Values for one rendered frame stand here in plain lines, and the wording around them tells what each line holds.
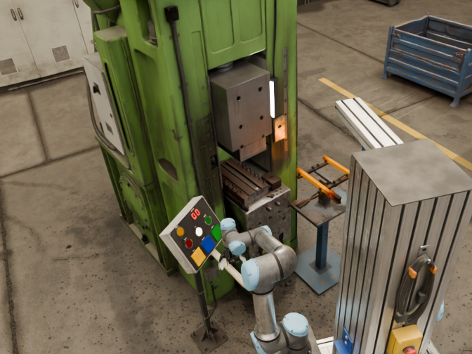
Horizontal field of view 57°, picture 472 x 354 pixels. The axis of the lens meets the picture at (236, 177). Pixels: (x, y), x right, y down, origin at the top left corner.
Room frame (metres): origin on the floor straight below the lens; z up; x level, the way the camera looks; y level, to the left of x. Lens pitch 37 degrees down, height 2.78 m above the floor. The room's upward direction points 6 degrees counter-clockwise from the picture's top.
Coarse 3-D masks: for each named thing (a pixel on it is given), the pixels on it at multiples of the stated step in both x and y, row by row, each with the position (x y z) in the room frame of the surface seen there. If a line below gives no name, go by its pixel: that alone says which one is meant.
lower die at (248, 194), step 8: (224, 160) 2.54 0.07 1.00; (232, 160) 2.54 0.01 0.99; (224, 168) 2.46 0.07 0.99; (240, 168) 2.44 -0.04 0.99; (224, 176) 2.38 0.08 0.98; (232, 176) 2.36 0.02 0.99; (248, 176) 2.34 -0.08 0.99; (256, 176) 2.33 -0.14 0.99; (232, 184) 2.29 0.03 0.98; (240, 184) 2.26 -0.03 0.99; (248, 184) 2.24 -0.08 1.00; (264, 184) 2.24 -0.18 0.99; (240, 192) 2.19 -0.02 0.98; (248, 192) 2.17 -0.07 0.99; (256, 192) 2.18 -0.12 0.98; (264, 192) 2.21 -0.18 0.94; (240, 200) 2.15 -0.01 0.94; (248, 200) 2.14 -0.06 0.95
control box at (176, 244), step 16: (192, 208) 1.84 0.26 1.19; (208, 208) 1.90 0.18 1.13; (176, 224) 1.71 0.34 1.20; (192, 224) 1.77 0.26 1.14; (208, 224) 1.82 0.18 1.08; (176, 240) 1.65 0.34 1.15; (192, 240) 1.70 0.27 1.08; (176, 256) 1.63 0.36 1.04; (208, 256) 1.68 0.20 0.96; (192, 272) 1.59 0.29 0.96
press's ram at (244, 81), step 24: (216, 72) 2.31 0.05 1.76; (240, 72) 2.28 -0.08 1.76; (264, 72) 2.25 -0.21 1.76; (216, 96) 2.18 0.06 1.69; (240, 96) 2.14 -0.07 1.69; (264, 96) 2.23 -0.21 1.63; (216, 120) 2.20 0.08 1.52; (240, 120) 2.13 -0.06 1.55; (264, 120) 2.23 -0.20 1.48; (240, 144) 2.13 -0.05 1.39
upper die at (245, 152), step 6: (264, 138) 2.22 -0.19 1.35; (252, 144) 2.17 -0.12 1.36; (258, 144) 2.20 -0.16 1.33; (264, 144) 2.22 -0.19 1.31; (228, 150) 2.22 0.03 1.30; (240, 150) 2.12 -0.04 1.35; (246, 150) 2.15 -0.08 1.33; (252, 150) 2.17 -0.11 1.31; (258, 150) 2.20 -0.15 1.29; (234, 156) 2.17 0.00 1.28; (240, 156) 2.12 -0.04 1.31; (246, 156) 2.14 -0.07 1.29; (252, 156) 2.17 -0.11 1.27
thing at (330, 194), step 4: (300, 168) 2.40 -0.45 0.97; (300, 172) 2.36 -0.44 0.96; (304, 172) 2.35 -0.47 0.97; (304, 176) 2.32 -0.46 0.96; (308, 176) 2.30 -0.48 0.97; (308, 180) 2.28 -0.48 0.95; (312, 180) 2.26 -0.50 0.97; (316, 180) 2.25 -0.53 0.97; (316, 184) 2.21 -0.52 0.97; (320, 184) 2.20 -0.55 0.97; (324, 188) 2.16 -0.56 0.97; (324, 192) 2.14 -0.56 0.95; (328, 192) 2.11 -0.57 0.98; (332, 192) 2.10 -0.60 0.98; (328, 196) 2.10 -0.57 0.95; (332, 196) 2.09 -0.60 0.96; (336, 196) 2.06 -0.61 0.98; (336, 200) 2.05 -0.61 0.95; (340, 200) 2.04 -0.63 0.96
